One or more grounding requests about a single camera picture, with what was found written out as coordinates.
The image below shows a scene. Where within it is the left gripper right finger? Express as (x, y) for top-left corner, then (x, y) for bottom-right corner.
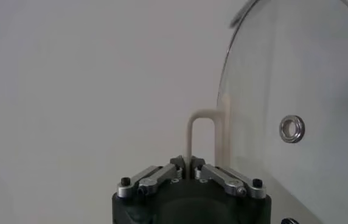
(190, 155), (268, 200)

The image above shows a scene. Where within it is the glass lid with cream handle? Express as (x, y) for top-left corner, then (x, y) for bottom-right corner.
(185, 0), (348, 224)

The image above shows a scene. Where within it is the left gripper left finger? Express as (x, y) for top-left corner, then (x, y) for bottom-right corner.
(116, 155), (187, 199)

